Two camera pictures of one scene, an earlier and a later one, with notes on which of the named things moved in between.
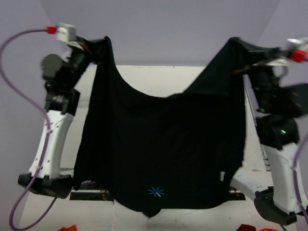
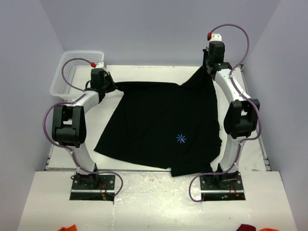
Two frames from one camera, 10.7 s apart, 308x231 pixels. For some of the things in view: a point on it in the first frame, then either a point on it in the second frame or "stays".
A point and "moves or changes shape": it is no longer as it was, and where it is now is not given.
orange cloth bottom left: [72, 228] stays
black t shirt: [152, 153] moves or changes shape
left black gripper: [88, 54] to [107, 76]
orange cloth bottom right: [269, 229] stays
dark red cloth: [247, 227] stays
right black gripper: [272, 57] to [206, 52]
